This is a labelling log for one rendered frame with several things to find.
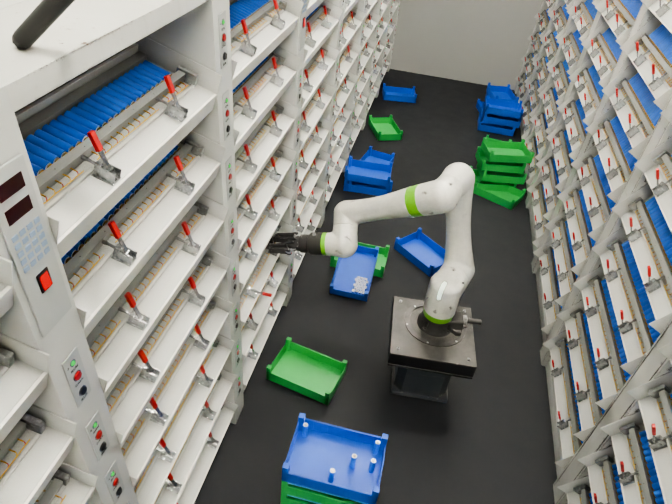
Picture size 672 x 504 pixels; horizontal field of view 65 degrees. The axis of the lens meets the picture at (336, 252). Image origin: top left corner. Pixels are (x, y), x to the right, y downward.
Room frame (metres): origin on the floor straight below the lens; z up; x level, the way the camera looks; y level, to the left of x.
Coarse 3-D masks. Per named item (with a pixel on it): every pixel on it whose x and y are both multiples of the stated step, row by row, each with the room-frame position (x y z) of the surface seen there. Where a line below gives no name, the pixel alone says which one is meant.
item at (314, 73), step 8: (320, 48) 2.56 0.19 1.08; (328, 48) 2.57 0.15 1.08; (320, 56) 2.53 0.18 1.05; (328, 56) 2.57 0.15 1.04; (336, 56) 2.57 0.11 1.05; (312, 64) 2.41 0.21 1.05; (320, 64) 2.41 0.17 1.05; (328, 64) 2.49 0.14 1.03; (304, 72) 2.25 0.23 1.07; (312, 72) 2.32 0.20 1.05; (320, 72) 2.37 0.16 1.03; (328, 72) 2.47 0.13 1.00; (304, 80) 2.20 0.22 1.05; (312, 80) 2.26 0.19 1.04; (320, 80) 2.29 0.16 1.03; (304, 88) 2.14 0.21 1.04; (312, 88) 2.14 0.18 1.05; (304, 96) 2.08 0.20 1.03; (312, 96) 2.19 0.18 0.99; (304, 104) 2.02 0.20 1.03
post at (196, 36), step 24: (216, 0) 1.21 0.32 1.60; (168, 24) 1.20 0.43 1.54; (192, 24) 1.19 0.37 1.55; (216, 24) 1.20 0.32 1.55; (192, 48) 1.19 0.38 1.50; (216, 48) 1.19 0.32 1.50; (216, 72) 1.19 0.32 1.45; (216, 120) 1.19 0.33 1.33; (216, 192) 1.19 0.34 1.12; (216, 240) 1.19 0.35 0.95; (240, 312) 1.28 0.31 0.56; (240, 336) 1.27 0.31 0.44; (240, 360) 1.26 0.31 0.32; (240, 408) 1.24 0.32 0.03
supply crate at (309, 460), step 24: (312, 432) 0.99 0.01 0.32; (336, 432) 0.99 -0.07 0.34; (360, 432) 0.98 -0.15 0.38; (288, 456) 0.87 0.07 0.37; (312, 456) 0.90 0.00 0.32; (336, 456) 0.91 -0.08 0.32; (360, 456) 0.92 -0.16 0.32; (384, 456) 0.90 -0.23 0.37; (288, 480) 0.81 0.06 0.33; (312, 480) 0.80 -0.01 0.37; (336, 480) 0.83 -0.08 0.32; (360, 480) 0.84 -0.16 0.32
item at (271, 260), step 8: (280, 224) 1.88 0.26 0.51; (288, 224) 1.88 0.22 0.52; (280, 232) 1.87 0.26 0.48; (288, 232) 1.88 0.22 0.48; (272, 256) 1.70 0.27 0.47; (264, 264) 1.64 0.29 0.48; (272, 264) 1.66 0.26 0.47; (264, 272) 1.60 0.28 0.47; (256, 280) 1.54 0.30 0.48; (264, 280) 1.55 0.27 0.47; (256, 288) 1.50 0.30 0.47; (248, 296) 1.44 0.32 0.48; (256, 296) 1.46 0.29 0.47; (240, 304) 1.39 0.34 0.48; (248, 304) 1.41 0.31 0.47; (248, 312) 1.37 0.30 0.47
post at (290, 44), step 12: (300, 0) 1.89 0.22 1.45; (288, 36) 1.88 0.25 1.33; (288, 48) 1.88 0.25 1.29; (288, 96) 1.88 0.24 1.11; (300, 108) 1.96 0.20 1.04; (300, 120) 1.96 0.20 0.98; (288, 132) 1.88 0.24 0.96; (288, 144) 1.88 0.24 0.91; (288, 180) 1.88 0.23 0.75; (288, 216) 1.88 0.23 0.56; (288, 276) 1.89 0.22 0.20; (288, 300) 1.91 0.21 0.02
